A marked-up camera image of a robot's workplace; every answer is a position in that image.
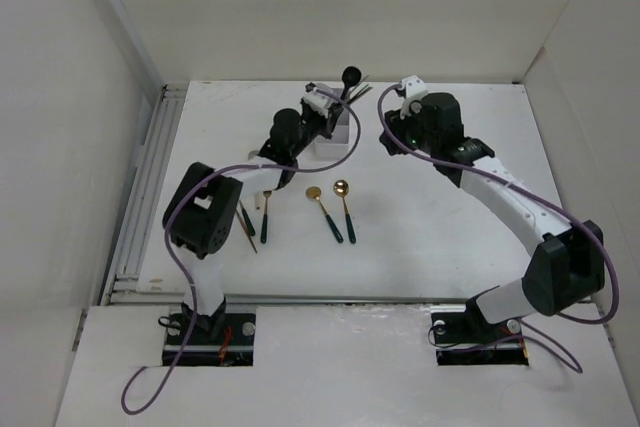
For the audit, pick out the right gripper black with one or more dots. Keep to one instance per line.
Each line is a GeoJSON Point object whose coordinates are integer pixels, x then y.
{"type": "Point", "coordinates": [399, 124]}

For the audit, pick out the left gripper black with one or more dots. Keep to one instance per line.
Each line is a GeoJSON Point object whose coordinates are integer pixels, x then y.
{"type": "Point", "coordinates": [326, 123]}

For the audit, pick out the white three-compartment utensil holder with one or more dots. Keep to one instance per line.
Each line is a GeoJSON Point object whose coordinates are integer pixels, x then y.
{"type": "Point", "coordinates": [337, 145]}

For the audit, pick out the gold spoon green handle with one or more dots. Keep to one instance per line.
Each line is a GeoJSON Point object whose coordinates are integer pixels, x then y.
{"type": "Point", "coordinates": [314, 193]}
{"type": "Point", "coordinates": [341, 189]}

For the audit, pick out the dark green chopstick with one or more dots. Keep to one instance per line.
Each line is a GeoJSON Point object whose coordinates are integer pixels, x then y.
{"type": "Point", "coordinates": [359, 91]}

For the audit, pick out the brown grey chopstick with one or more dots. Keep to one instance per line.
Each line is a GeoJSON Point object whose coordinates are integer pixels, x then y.
{"type": "Point", "coordinates": [365, 93]}

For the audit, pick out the black spoon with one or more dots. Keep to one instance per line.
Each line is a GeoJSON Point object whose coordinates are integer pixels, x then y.
{"type": "Point", "coordinates": [351, 77]}

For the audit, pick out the silver metal chopstick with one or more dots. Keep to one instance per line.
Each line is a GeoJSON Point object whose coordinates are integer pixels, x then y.
{"type": "Point", "coordinates": [361, 92]}

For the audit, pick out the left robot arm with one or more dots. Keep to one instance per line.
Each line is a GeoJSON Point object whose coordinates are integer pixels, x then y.
{"type": "Point", "coordinates": [201, 212]}

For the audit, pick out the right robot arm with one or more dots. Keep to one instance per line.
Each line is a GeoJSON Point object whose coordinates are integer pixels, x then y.
{"type": "Point", "coordinates": [568, 260]}

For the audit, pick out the beige plastic spoon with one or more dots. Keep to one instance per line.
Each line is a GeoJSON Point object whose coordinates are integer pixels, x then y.
{"type": "Point", "coordinates": [258, 196]}

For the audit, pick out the brown wooden chopstick left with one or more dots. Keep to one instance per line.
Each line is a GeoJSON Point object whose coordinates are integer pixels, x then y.
{"type": "Point", "coordinates": [246, 230]}

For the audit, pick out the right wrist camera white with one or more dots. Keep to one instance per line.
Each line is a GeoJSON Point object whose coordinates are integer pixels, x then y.
{"type": "Point", "coordinates": [412, 90]}

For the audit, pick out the rose gold fork green handle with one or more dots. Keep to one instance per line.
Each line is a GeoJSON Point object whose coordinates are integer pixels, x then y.
{"type": "Point", "coordinates": [247, 220]}

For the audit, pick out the aluminium rail front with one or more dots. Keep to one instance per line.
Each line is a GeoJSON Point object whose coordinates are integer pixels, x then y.
{"type": "Point", "coordinates": [261, 300]}

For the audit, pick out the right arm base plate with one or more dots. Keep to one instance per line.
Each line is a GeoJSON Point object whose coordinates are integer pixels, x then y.
{"type": "Point", "coordinates": [459, 342]}

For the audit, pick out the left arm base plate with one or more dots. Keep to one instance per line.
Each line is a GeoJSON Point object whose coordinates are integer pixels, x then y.
{"type": "Point", "coordinates": [231, 345]}

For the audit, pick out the aluminium frame left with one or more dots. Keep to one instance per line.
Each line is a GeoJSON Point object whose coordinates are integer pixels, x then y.
{"type": "Point", "coordinates": [120, 281]}

